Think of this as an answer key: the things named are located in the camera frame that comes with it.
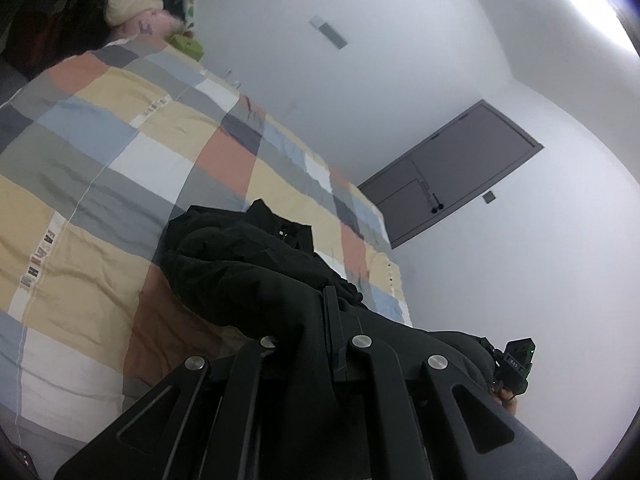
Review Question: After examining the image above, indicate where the black puffer jacket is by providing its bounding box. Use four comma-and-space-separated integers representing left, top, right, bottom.
160, 199, 501, 397

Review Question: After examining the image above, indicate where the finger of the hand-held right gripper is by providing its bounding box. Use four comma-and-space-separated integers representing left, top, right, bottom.
479, 337, 504, 367

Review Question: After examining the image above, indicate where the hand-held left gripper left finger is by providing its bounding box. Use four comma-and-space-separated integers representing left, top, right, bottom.
52, 335, 333, 480

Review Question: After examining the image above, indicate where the grey white wall panel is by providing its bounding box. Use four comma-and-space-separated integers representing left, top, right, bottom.
308, 15, 349, 51

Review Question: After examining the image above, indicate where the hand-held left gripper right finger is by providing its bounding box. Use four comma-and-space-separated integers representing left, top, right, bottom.
322, 285, 576, 480

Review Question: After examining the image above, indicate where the pink cloth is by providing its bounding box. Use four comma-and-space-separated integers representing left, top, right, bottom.
107, 7, 184, 45

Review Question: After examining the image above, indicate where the person's right hand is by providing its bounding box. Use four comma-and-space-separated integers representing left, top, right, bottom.
492, 389, 521, 415

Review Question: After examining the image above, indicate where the green plush item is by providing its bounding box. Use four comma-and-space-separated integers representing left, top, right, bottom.
170, 32, 204, 59

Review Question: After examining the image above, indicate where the checkered bed quilt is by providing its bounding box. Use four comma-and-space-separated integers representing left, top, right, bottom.
0, 40, 414, 461

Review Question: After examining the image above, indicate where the grey door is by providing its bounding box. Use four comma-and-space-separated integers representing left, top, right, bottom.
357, 100, 545, 250

